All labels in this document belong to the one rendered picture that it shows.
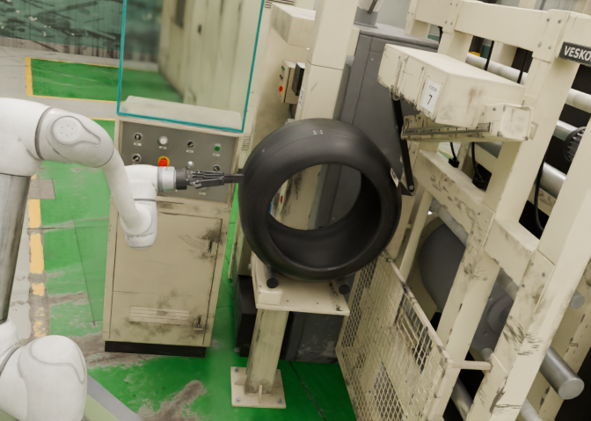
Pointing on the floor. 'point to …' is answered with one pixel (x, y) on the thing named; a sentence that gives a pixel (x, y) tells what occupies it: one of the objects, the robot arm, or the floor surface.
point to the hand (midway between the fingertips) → (233, 178)
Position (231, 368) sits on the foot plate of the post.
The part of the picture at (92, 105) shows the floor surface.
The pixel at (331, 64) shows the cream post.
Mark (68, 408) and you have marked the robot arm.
